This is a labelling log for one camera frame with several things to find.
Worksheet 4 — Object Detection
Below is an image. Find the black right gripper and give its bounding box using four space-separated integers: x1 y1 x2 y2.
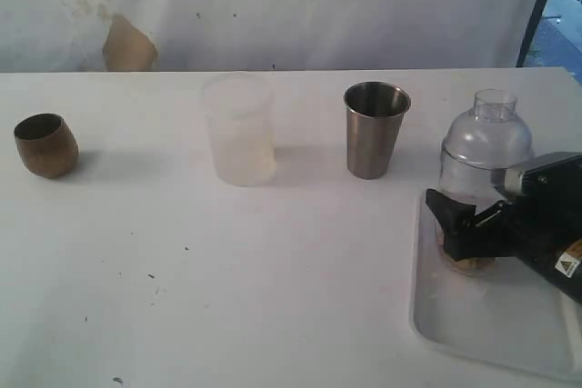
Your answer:
425 151 582 262

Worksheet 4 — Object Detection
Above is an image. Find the clear measuring shaker cup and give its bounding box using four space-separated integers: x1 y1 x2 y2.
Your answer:
436 151 524 276

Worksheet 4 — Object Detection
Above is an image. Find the clear dome shaker lid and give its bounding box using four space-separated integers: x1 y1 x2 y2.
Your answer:
440 88 534 182

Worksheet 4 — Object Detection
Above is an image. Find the stainless steel cup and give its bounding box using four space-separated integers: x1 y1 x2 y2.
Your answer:
344 81 411 180

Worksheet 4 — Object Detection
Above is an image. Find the brown wooden cup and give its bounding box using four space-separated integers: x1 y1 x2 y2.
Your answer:
14 113 79 179

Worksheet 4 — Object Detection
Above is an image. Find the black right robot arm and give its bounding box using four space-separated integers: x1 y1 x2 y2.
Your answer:
425 152 581 302

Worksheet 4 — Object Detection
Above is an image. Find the clear plastic tray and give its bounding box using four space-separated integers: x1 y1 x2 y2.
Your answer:
409 196 581 384

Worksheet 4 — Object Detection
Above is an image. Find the frosted plastic cup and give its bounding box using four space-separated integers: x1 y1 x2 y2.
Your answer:
201 72 276 186

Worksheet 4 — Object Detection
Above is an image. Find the dark window frame post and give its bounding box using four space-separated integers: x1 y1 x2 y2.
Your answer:
516 0 547 68

